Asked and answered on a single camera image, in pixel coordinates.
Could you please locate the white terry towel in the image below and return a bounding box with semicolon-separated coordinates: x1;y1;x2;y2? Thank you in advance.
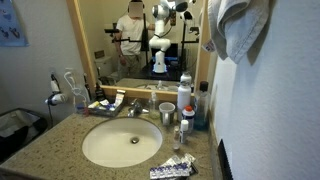
201;0;271;65

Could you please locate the clear soap dispenser bottle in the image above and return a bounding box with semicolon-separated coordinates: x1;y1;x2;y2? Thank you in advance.
148;90;161;120

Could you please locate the tall white bottle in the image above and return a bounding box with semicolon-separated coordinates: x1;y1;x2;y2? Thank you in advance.
176;79;193;123

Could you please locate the grey ceramic mug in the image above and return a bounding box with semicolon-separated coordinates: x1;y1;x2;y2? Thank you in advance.
158;102;177;126

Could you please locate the chrome faucet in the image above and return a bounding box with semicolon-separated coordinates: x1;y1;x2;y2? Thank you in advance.
127;98;150;118

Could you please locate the white can orange cap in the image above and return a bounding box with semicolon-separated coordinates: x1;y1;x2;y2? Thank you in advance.
181;105;196;134

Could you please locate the white toothpaste tube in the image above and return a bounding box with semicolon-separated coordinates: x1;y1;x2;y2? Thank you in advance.
113;89;127;108

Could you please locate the blue mouthwash bottle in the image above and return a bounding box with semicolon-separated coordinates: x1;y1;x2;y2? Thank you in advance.
193;80;211;132

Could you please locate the small white bottle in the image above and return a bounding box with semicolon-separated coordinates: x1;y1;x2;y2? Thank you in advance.
179;119;190;145

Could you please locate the small clear bottle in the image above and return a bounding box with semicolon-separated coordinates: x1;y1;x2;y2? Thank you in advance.
172;125;182;151

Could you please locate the dark glass bottle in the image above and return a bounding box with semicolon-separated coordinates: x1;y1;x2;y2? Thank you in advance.
94;83;108;103

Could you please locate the toiletries tray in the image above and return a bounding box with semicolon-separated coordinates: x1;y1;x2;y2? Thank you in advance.
75;98;128;118

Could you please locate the white oval sink basin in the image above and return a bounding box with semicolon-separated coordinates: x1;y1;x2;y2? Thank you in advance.
82;116;164;169

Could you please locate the small red tube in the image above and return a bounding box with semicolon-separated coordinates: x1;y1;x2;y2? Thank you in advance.
83;99;91;118

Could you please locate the white hair dryer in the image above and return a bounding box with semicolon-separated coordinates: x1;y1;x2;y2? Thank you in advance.
44;73;68;107

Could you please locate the wood framed wall mirror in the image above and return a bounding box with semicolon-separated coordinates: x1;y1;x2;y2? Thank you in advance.
65;0;216;103

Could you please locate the white charger cable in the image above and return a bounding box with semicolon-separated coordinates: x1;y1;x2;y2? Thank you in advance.
63;68;91;108

